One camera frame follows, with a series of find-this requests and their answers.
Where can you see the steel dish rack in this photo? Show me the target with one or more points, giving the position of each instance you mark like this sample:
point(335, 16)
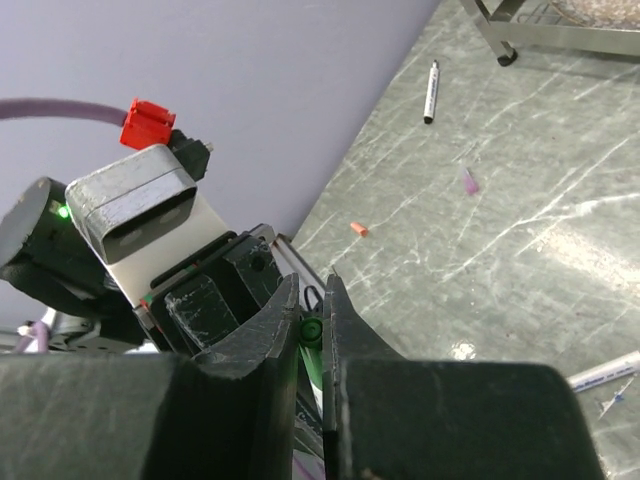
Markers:
point(538, 23)

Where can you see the purple marker cap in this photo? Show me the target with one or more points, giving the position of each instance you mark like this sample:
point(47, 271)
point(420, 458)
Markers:
point(470, 184)

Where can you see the green marker cap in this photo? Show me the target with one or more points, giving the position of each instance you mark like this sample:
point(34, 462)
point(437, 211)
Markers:
point(311, 332)

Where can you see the green white marker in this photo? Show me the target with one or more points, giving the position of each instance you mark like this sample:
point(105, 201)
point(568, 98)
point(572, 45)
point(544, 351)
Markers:
point(312, 359)

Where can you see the black tipped white marker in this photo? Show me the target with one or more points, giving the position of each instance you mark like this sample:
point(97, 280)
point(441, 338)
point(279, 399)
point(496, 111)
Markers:
point(431, 93)

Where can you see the orange marker cap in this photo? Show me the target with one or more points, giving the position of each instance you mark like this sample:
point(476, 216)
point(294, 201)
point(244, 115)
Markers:
point(359, 229)

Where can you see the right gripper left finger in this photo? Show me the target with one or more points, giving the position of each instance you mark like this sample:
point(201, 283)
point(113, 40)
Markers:
point(251, 386)

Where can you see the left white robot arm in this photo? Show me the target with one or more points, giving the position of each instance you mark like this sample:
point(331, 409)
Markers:
point(44, 256)

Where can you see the red white marker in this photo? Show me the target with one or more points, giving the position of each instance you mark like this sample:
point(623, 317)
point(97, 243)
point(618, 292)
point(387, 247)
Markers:
point(609, 371)

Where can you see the speckled glass plate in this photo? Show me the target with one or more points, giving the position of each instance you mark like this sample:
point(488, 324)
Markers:
point(614, 14)

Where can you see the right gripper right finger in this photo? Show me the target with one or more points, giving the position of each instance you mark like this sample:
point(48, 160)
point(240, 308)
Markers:
point(345, 335)

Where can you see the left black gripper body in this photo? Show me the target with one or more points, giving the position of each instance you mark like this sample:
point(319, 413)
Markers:
point(231, 285)

